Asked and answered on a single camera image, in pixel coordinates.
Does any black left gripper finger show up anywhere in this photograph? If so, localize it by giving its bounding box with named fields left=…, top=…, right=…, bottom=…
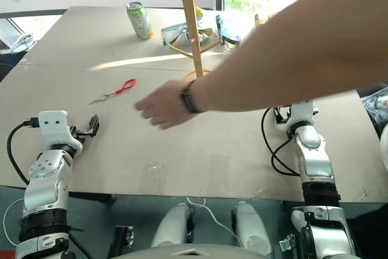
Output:
left=86, top=114, right=99, bottom=131
left=90, top=118, right=101, bottom=137

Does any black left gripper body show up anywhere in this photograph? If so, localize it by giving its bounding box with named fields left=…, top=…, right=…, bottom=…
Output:
left=69, top=125, right=93, bottom=144

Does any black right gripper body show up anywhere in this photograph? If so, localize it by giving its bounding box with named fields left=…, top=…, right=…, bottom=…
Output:
left=273, top=106, right=292, bottom=125

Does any key with red strap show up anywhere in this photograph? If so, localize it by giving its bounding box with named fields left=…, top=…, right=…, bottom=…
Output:
left=89, top=78, right=138, bottom=106

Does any person's bare hand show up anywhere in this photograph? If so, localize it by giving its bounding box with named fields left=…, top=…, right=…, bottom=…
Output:
left=133, top=79, right=189, bottom=130

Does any black wristband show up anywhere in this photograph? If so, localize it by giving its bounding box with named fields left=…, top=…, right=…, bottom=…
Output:
left=180, top=79, right=203, bottom=115

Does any clear crumpled plastic bag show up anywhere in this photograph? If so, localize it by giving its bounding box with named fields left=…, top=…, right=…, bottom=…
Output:
left=360, top=85, right=388, bottom=140

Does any clear plastic bag with items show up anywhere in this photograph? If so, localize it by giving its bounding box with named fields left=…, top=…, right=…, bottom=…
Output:
left=214, top=12, right=258, bottom=50

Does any white folded cloth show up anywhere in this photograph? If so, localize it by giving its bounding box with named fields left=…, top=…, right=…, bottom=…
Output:
left=10, top=32, right=38, bottom=55

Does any green drink can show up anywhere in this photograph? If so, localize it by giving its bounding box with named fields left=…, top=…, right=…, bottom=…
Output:
left=126, top=1, right=154, bottom=41

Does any white robot right leg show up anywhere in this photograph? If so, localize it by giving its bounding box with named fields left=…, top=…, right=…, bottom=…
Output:
left=232, top=201, right=273, bottom=257

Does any white robot leg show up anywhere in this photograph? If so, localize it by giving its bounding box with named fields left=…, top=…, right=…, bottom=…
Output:
left=150, top=203, right=195, bottom=248
left=232, top=201, right=273, bottom=257

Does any crumpled silver snack bag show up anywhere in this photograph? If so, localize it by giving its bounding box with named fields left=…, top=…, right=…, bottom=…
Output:
left=160, top=21, right=219, bottom=52

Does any white robot left leg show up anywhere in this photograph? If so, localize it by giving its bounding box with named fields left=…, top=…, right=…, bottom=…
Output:
left=150, top=203, right=195, bottom=248

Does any silver metal clamp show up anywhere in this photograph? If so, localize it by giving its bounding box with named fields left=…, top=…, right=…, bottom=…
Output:
left=278, top=234, right=297, bottom=254

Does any wooden mug tree stand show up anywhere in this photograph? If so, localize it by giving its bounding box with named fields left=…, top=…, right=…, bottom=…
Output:
left=147, top=0, right=225, bottom=79

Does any grey robot torso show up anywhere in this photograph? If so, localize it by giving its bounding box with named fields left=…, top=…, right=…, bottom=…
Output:
left=108, top=242, right=275, bottom=259

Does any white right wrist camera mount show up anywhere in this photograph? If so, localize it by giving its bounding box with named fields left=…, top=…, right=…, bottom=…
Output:
left=287, top=99, right=319, bottom=127

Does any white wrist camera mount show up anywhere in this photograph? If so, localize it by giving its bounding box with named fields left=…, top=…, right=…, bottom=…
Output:
left=37, top=110, right=84, bottom=152
left=287, top=99, right=319, bottom=127

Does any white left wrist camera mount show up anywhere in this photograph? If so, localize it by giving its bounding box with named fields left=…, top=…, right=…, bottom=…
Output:
left=37, top=110, right=84, bottom=152

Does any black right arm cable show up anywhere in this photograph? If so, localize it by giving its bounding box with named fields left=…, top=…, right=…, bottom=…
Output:
left=261, top=107, right=301, bottom=177

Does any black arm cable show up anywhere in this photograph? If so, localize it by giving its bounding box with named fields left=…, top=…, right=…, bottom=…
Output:
left=6, top=117, right=39, bottom=186
left=261, top=107, right=301, bottom=177

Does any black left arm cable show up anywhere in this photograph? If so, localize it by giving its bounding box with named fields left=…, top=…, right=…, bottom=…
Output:
left=6, top=117, right=39, bottom=186

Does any thin white cable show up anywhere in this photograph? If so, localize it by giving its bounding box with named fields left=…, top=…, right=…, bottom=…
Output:
left=2, top=197, right=25, bottom=247

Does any white floor cable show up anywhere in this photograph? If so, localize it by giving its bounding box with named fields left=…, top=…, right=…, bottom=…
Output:
left=186, top=197, right=244, bottom=248

